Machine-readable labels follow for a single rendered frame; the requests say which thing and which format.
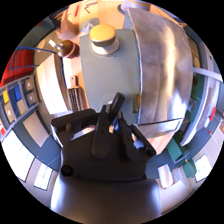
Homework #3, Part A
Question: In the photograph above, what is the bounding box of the wooden hex key block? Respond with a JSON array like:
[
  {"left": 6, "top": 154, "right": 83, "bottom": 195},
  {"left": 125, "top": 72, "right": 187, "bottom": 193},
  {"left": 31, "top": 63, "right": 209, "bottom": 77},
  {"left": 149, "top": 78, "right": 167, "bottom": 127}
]
[{"left": 57, "top": 12, "right": 80, "bottom": 41}]

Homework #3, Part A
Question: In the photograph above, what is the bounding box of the grey table saw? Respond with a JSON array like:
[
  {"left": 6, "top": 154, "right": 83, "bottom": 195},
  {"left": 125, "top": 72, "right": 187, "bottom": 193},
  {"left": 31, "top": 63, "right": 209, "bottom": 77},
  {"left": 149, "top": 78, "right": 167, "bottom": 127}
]
[{"left": 180, "top": 66, "right": 224, "bottom": 147}]

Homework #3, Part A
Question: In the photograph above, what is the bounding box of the yellow bin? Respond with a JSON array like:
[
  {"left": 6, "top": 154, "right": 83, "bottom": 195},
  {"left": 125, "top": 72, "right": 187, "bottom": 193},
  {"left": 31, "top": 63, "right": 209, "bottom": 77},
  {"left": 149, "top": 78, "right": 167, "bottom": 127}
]
[{"left": 2, "top": 89, "right": 9, "bottom": 104}]

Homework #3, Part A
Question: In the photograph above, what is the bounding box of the grey cone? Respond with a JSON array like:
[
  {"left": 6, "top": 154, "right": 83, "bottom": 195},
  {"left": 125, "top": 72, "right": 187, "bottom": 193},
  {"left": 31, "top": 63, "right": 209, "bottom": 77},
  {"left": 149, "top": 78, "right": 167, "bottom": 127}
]
[{"left": 79, "top": 17, "right": 100, "bottom": 33}]

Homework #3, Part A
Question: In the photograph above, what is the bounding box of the blue bin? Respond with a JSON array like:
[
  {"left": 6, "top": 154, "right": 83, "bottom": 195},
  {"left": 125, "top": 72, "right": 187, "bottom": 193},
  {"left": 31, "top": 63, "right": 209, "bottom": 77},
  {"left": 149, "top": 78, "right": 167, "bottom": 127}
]
[{"left": 13, "top": 84, "right": 23, "bottom": 102}]

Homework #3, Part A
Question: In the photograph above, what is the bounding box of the beige box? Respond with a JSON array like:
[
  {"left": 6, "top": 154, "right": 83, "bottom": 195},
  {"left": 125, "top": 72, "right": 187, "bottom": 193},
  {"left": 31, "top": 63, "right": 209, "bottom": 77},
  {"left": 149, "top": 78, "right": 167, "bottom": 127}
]
[
  {"left": 16, "top": 99, "right": 28, "bottom": 116},
  {"left": 4, "top": 103, "right": 16, "bottom": 124}
]

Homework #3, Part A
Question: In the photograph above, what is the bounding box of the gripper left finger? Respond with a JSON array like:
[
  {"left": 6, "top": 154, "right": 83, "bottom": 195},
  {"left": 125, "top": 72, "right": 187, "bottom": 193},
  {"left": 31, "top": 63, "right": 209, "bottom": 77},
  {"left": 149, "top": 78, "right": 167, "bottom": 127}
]
[{"left": 50, "top": 104, "right": 113, "bottom": 159}]

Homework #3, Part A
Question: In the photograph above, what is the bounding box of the grey shelf unit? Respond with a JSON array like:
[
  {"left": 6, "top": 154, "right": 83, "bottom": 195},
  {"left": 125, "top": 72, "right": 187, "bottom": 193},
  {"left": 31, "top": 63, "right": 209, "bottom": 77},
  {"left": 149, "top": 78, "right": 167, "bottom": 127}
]
[{"left": 0, "top": 74, "right": 42, "bottom": 141}]

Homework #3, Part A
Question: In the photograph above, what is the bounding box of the brass knob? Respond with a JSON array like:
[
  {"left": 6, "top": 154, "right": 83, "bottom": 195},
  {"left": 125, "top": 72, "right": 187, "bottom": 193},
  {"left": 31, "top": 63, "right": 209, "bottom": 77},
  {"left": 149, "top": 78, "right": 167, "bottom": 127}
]
[{"left": 88, "top": 24, "right": 117, "bottom": 48}]

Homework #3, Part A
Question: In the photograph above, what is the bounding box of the black gib lever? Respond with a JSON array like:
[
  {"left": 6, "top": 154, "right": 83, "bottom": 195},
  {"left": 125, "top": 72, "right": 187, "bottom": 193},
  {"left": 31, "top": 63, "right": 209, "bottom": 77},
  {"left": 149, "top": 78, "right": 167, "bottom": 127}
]
[{"left": 105, "top": 92, "right": 126, "bottom": 123}]

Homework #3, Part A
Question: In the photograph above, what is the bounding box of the grey-blue planer body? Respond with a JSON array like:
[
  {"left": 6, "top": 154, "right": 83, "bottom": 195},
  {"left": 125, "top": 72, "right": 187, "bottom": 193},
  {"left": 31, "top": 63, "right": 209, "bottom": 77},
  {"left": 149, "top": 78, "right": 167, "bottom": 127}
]
[{"left": 79, "top": 14, "right": 142, "bottom": 125}]

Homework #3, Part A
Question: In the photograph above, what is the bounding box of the red tool cabinet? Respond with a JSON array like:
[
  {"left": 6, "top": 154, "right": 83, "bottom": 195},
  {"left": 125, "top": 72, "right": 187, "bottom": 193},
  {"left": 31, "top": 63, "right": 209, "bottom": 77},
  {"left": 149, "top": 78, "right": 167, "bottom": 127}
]
[{"left": 1, "top": 48, "right": 35, "bottom": 88}]

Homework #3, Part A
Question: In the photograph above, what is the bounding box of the window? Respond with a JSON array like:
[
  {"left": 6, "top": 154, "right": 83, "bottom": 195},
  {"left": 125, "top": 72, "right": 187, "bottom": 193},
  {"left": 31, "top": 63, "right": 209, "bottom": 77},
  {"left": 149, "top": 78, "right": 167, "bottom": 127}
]
[
  {"left": 194, "top": 153, "right": 212, "bottom": 183},
  {"left": 33, "top": 162, "right": 53, "bottom": 191},
  {"left": 1, "top": 130, "right": 35, "bottom": 182}
]

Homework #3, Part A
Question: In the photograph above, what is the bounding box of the white graduated dial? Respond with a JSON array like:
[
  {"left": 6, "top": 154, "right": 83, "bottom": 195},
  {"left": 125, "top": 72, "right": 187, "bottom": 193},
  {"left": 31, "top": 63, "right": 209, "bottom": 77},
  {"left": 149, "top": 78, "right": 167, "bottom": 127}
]
[{"left": 91, "top": 37, "right": 120, "bottom": 55}]

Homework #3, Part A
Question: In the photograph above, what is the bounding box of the wooden wire brush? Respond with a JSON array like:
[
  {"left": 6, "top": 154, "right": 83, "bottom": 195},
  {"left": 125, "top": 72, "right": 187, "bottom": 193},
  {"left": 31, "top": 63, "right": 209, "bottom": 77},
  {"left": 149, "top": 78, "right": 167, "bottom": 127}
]
[{"left": 67, "top": 75, "right": 83, "bottom": 113}]

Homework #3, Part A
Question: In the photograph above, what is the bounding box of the pale dust collector bag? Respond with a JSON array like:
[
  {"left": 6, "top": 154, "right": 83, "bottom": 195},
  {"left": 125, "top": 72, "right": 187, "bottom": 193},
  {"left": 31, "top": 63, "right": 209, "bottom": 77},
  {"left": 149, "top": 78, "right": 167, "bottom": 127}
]
[{"left": 157, "top": 165, "right": 174, "bottom": 189}]

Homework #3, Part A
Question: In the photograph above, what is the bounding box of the grey box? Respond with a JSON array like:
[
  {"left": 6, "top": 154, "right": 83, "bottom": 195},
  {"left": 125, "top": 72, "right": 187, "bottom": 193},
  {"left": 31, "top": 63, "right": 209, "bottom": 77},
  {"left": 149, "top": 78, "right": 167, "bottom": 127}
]
[
  {"left": 25, "top": 91, "right": 37, "bottom": 106},
  {"left": 23, "top": 77, "right": 34, "bottom": 93}
]

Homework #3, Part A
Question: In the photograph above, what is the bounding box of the red handle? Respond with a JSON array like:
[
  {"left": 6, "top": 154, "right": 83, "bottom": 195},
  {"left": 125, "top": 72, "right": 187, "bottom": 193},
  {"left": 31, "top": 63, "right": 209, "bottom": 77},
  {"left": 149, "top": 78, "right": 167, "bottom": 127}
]
[{"left": 209, "top": 107, "right": 217, "bottom": 122}]

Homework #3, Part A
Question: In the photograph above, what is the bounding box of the white dotted floor mat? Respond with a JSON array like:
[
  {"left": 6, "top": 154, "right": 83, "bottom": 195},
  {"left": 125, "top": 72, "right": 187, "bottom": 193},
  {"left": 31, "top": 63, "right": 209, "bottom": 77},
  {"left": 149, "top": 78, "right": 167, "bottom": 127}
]
[{"left": 36, "top": 53, "right": 69, "bottom": 116}]

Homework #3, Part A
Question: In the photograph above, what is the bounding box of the red striped oil can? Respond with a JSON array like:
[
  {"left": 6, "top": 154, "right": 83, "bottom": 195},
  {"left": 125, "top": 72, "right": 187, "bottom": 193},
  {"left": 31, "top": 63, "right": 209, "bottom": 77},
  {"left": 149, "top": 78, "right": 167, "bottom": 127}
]
[{"left": 48, "top": 39, "right": 81, "bottom": 59}]

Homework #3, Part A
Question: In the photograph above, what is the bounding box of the green bandsaw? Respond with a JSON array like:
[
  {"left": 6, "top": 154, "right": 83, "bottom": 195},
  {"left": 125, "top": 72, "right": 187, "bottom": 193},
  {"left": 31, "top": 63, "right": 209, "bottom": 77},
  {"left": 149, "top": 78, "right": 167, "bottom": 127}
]
[{"left": 165, "top": 132, "right": 197, "bottom": 178}]

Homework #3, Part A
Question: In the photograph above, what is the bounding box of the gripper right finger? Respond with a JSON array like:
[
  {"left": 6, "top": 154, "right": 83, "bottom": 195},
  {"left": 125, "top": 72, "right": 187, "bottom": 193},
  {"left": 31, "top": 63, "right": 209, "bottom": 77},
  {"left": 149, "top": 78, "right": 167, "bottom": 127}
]
[{"left": 113, "top": 111, "right": 158, "bottom": 164}]

